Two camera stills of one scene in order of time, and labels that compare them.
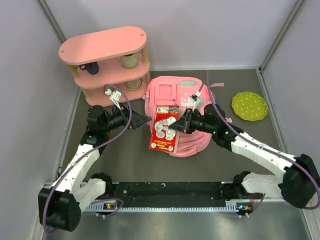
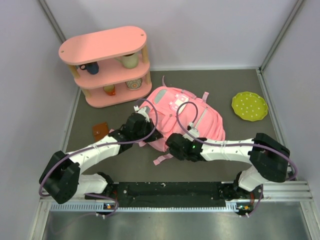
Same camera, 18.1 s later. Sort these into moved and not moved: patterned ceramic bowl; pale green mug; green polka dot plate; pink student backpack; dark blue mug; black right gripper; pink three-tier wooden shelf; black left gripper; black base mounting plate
Moved: black right gripper; pink student backpack; black left gripper
Not moved: green polka dot plate; patterned ceramic bowl; dark blue mug; pink three-tier wooden shelf; black base mounting plate; pale green mug
